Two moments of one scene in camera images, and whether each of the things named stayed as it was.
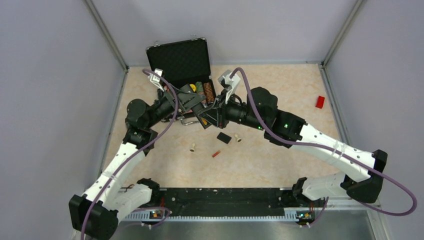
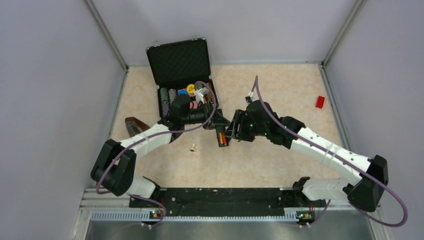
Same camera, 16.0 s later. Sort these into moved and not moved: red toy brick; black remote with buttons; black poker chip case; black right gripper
Moved: black remote with buttons; black right gripper
Not moved: black poker chip case; red toy brick
